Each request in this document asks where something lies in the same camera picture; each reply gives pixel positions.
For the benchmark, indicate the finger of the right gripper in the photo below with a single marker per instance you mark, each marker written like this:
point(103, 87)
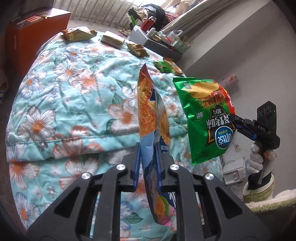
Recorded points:
point(238, 121)
point(247, 132)

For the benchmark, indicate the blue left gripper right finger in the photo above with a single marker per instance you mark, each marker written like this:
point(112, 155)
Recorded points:
point(157, 156)

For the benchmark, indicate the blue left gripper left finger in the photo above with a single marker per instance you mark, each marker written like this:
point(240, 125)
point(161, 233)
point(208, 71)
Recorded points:
point(136, 168)

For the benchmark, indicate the green chip bag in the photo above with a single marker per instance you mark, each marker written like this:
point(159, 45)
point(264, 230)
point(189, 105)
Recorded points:
point(207, 106)

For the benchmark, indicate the orange blue chip bag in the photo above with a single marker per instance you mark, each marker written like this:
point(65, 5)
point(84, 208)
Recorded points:
point(153, 127)

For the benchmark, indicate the green fleece sleeve forearm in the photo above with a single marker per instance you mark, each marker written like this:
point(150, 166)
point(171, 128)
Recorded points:
point(261, 199)

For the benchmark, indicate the white gloved right hand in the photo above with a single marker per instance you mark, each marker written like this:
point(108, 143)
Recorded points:
point(256, 165)

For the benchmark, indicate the white water dispenser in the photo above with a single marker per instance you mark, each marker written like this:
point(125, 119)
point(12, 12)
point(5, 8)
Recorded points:
point(234, 162)

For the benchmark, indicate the rolled pink floral mat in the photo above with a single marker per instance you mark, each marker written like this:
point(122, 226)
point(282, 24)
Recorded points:
point(229, 80)

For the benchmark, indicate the floral teal quilt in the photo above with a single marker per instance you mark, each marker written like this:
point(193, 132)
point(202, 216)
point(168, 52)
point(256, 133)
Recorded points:
point(76, 111)

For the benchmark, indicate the green orange wrapper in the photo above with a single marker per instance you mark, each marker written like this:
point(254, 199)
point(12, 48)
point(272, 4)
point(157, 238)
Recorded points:
point(167, 65)

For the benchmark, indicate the green plastic crate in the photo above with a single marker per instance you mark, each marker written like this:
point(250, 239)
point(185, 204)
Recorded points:
point(180, 46)

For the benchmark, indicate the grey right curtain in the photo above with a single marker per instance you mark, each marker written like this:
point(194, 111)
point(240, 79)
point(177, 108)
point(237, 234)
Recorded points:
point(194, 16)

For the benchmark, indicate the small gold wrapper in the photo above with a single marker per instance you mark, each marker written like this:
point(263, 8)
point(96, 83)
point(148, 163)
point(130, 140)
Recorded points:
point(137, 50)

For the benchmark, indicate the flat tan snack box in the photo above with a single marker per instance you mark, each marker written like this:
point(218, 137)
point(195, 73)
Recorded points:
point(112, 39)

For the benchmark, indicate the white box on cabinet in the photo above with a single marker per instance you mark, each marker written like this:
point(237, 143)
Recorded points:
point(137, 36)

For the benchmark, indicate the red thermos bottle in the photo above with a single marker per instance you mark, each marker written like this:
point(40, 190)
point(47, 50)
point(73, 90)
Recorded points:
point(148, 23)

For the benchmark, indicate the dark bag on cabinet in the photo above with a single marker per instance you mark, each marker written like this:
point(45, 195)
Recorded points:
point(157, 12)

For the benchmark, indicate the gold snack bag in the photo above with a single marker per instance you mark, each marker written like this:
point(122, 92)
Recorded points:
point(79, 34)

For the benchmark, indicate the metal balcony railing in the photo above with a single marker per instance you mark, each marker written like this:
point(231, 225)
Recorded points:
point(111, 13)

